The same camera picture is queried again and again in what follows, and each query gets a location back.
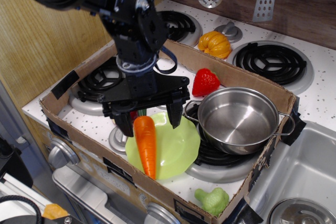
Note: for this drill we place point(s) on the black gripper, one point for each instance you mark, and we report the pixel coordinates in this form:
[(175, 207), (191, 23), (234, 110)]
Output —
[(144, 92)]

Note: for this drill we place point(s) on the orange toy carrot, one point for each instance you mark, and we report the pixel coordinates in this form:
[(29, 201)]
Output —
[(145, 136)]

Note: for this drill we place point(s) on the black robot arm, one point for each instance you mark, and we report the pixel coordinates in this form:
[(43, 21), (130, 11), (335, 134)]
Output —
[(139, 34)]

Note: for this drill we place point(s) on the light green plastic plate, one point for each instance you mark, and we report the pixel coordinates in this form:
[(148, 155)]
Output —
[(176, 149)]

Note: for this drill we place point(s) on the dark red halved toy vegetable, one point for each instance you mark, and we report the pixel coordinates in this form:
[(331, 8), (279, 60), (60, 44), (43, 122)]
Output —
[(133, 115)]

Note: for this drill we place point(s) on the silver centre stove knob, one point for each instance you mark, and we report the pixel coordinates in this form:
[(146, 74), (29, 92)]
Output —
[(162, 107)]

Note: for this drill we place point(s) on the silver stove knob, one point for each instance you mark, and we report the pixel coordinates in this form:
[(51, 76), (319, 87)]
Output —
[(232, 32), (162, 107), (117, 141)]

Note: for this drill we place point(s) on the silver front stove knob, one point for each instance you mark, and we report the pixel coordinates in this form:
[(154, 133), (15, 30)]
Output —
[(117, 141)]

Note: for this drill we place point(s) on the front left black burner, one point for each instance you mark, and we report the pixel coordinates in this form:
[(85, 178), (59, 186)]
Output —
[(83, 96)]

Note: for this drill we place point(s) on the black burner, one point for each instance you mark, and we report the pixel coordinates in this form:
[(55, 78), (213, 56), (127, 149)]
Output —
[(276, 61), (183, 28), (213, 165), (83, 96)]

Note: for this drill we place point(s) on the red toy strawberry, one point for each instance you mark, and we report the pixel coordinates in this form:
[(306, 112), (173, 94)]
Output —
[(205, 82)]

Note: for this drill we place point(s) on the brown cardboard fence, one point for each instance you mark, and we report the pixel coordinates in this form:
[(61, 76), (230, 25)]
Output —
[(179, 206)]

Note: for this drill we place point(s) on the front right black burner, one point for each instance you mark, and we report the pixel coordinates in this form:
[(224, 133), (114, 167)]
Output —
[(213, 165)]

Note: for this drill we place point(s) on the stainless steel pot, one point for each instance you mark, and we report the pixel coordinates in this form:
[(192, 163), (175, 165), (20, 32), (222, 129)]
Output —
[(238, 120)]

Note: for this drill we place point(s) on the back left black burner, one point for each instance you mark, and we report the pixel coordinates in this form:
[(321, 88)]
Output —
[(183, 28)]

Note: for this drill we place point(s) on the yellow toy pumpkin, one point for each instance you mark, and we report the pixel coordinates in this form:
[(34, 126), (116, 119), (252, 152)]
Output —
[(215, 44)]

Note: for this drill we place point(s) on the silver oven dial left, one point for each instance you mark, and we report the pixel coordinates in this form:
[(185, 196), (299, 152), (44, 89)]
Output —
[(61, 154)]

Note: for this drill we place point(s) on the silver oven dial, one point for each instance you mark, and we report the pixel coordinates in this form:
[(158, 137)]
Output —
[(157, 214), (61, 154)]

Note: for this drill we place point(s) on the silver oven dial right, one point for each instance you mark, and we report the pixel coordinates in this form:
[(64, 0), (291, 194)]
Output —
[(157, 214)]

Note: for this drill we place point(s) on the green toy broccoli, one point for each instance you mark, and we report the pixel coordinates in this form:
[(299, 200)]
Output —
[(214, 202)]

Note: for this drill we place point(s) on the silver back stove knob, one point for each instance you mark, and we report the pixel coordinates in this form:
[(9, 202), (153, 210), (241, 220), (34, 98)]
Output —
[(232, 32)]

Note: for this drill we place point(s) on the orange object bottom left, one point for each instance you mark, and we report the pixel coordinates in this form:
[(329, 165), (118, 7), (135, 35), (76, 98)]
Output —
[(54, 211)]

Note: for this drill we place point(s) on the back right black burner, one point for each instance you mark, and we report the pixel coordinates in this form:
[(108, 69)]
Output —
[(276, 61)]

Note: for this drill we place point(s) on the hanging metal slotted spatula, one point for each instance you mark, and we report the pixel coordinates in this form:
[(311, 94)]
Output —
[(263, 11)]

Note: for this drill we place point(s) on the silver toy sink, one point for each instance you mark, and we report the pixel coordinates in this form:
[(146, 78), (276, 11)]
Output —
[(304, 169)]

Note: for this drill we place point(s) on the silver sink drain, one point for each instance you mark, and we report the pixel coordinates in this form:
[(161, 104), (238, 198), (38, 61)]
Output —
[(300, 210)]

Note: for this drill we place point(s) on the silver oven door handle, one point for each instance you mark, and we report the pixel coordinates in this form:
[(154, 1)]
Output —
[(86, 194)]

